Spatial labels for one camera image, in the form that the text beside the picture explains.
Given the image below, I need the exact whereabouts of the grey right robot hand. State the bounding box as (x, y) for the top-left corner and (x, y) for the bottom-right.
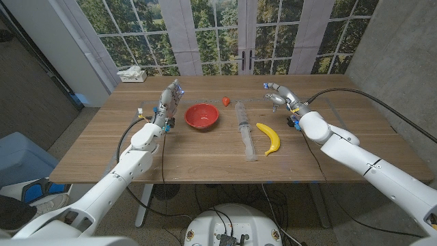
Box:
(263, 81), (312, 131)

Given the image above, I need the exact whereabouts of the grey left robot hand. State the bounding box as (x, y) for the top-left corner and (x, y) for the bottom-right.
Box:
(152, 79), (186, 133)

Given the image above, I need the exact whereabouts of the large clear plastic syringe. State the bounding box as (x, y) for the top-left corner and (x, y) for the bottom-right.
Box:
(234, 101), (258, 163)

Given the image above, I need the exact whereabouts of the red bowl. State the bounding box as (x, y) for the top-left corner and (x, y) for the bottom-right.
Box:
(184, 102), (220, 130)

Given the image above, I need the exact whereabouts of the yellow toy banana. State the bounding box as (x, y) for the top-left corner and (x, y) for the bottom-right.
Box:
(255, 122), (281, 157)

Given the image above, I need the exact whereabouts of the white box with tissue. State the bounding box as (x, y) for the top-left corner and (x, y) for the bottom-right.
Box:
(116, 65), (148, 83)

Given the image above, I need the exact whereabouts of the wooden table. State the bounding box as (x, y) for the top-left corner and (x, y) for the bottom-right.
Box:
(49, 74), (435, 185)

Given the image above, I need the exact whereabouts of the printed window backdrop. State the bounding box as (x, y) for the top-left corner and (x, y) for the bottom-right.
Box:
(56, 0), (380, 93)

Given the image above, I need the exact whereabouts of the black round fan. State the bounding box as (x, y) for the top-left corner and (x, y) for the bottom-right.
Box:
(152, 183), (181, 201)

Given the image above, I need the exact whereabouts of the white table leg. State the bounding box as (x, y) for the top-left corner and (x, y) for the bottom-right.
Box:
(135, 183), (154, 228)

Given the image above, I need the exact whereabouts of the grey table leg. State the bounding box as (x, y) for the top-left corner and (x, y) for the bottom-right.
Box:
(309, 182), (332, 229)

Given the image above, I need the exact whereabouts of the white robot torso base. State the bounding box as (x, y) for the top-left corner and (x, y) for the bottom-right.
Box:
(183, 203), (283, 246)

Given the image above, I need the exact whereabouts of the dark brown door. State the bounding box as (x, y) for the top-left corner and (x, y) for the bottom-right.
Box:
(0, 6), (85, 151)

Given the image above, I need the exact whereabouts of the grey sneaker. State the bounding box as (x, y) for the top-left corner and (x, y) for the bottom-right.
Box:
(36, 193), (71, 215)

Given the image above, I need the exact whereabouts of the blue-grey plastic bin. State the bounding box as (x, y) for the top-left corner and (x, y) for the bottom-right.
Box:
(0, 131), (59, 188)

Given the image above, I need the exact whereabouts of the black and blue pad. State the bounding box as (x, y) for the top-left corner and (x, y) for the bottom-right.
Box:
(20, 177), (72, 204)

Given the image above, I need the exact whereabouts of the white robot chest edge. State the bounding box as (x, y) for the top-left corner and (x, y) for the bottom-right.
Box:
(0, 236), (139, 246)

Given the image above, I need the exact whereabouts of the black trouser leg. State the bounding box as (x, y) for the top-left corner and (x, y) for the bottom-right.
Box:
(0, 196), (38, 232)

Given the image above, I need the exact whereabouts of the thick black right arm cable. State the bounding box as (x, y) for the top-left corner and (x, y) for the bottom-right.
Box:
(305, 87), (437, 144)

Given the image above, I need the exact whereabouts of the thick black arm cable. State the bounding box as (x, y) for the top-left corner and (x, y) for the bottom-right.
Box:
(305, 87), (437, 144)
(115, 116), (193, 220)

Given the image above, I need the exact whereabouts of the thin black left wrist wire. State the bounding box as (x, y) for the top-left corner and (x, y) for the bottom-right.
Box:
(160, 132), (169, 209)

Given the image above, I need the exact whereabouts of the thin black wrist wire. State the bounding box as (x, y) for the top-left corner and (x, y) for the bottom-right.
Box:
(160, 132), (169, 209)
(300, 131), (424, 238)

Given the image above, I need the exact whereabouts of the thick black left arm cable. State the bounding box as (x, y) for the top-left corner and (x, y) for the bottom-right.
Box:
(115, 116), (193, 220)

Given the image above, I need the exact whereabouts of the thin black right wrist wire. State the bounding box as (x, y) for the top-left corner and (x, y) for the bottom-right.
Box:
(300, 131), (424, 238)

